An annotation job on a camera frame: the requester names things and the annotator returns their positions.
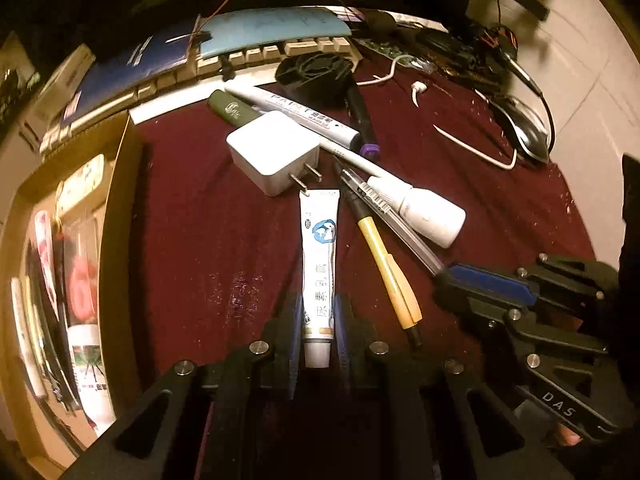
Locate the white paint marker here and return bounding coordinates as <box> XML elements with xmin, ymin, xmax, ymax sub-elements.
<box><xmin>224</xmin><ymin>80</ymin><xmax>362</xmax><ymax>152</ymax></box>

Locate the light blue folder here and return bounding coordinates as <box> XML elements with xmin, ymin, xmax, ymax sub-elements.
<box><xmin>200</xmin><ymin>8</ymin><xmax>352</xmax><ymax>58</ymax></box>

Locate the dark red table cloth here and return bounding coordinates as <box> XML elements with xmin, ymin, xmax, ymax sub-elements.
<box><xmin>127</xmin><ymin>56</ymin><xmax>599</xmax><ymax>480</ymax></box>

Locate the black computer mouse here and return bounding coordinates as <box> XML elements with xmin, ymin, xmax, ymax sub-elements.
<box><xmin>488</xmin><ymin>96</ymin><xmax>550</xmax><ymax>165</ymax></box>

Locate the cream cartoon keychain case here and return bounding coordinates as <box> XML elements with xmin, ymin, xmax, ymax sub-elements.
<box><xmin>55</xmin><ymin>154</ymin><xmax>112</xmax><ymax>222</ymax></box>

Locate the white green box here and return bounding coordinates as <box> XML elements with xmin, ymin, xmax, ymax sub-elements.
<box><xmin>20</xmin><ymin>44</ymin><xmax>96</xmax><ymax>139</ymax></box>

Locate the yellow black pen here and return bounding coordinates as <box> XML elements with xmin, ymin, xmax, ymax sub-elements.
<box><xmin>333</xmin><ymin>158</ymin><xmax>423</xmax><ymax>350</ymax></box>

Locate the red toy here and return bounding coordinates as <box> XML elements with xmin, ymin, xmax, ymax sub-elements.
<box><xmin>63</xmin><ymin>216</ymin><xmax>100</xmax><ymax>326</ymax></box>

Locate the thick black marker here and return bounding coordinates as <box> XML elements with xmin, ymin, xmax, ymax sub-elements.
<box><xmin>52</xmin><ymin>232</ymin><xmax>81</xmax><ymax>408</ymax></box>

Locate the white slim pen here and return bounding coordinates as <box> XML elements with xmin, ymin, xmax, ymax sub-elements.
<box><xmin>11</xmin><ymin>278</ymin><xmax>47</xmax><ymax>400</ymax></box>

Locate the clear ballpoint pen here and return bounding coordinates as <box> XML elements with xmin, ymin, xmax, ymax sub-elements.
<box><xmin>338</xmin><ymin>167</ymin><xmax>446</xmax><ymax>276</ymax></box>

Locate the black small fan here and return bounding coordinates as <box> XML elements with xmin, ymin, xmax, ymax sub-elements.
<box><xmin>276</xmin><ymin>52</ymin><xmax>354</xmax><ymax>110</ymax></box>

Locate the small white dropper bottle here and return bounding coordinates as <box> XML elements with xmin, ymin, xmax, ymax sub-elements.
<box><xmin>367</xmin><ymin>176</ymin><xmax>466</xmax><ymax>248</ymax></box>

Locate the white toothpaste tube blue logo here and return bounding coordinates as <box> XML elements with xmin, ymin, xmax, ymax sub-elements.
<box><xmin>299</xmin><ymin>190</ymin><xmax>340</xmax><ymax>368</ymax></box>

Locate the beige keyboard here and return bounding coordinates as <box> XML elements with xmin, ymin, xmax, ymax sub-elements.
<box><xmin>39</xmin><ymin>37</ymin><xmax>361</xmax><ymax>157</ymax></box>

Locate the white strawberry print tube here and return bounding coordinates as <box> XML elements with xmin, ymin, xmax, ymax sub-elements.
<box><xmin>34</xmin><ymin>209</ymin><xmax>60</xmax><ymax>320</ymax></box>

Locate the dark blue book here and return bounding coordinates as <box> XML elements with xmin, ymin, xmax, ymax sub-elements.
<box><xmin>60</xmin><ymin>21</ymin><xmax>202</xmax><ymax>127</ymax></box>

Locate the white plastic bottle green label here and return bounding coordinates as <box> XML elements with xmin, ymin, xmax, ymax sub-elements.
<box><xmin>67</xmin><ymin>324</ymin><xmax>116</xmax><ymax>437</ymax></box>

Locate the dark green pen case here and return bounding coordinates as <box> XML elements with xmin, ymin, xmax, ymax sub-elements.
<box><xmin>207</xmin><ymin>89</ymin><xmax>262</xmax><ymax>128</ymax></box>

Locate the white cable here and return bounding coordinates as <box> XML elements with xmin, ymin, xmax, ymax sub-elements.
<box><xmin>354</xmin><ymin>54</ymin><xmax>519</xmax><ymax>172</ymax></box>

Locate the brown cardboard tray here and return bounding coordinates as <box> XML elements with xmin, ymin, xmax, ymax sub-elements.
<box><xmin>1</xmin><ymin>112</ymin><xmax>142</xmax><ymax>479</ymax></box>

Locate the white power adapter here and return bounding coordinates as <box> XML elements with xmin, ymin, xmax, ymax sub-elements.
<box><xmin>226</xmin><ymin>112</ymin><xmax>322</xmax><ymax>197</ymax></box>

